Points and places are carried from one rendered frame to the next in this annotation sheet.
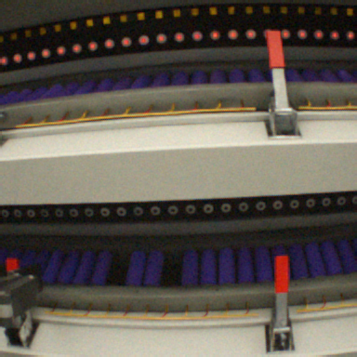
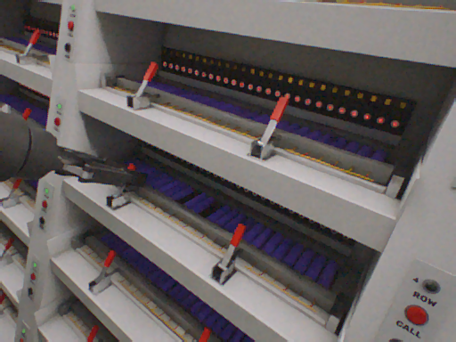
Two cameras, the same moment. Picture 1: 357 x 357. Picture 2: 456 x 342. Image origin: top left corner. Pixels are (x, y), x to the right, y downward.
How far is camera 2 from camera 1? 0.21 m
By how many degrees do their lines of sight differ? 23
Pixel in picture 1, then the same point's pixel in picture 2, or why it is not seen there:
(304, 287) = (256, 255)
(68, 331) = (139, 212)
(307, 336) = (238, 284)
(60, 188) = (157, 139)
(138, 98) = (215, 114)
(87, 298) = (159, 201)
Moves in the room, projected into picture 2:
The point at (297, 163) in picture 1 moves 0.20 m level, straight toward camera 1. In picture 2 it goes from (254, 174) to (116, 176)
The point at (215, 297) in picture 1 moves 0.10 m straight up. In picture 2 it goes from (211, 231) to (227, 180)
